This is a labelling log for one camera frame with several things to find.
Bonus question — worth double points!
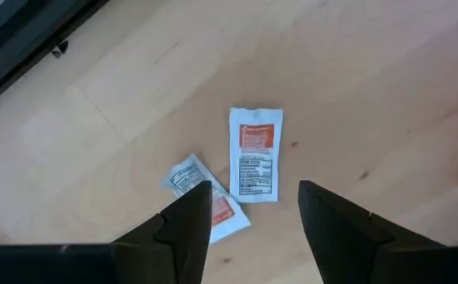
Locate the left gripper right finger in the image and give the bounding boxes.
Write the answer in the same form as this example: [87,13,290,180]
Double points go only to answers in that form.
[297,180,449,284]

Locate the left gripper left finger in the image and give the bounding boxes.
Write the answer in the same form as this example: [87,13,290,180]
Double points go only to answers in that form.
[112,180,214,284]

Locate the white orange-print packet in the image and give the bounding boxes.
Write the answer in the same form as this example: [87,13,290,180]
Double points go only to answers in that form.
[160,152,252,245]
[228,106,285,204]

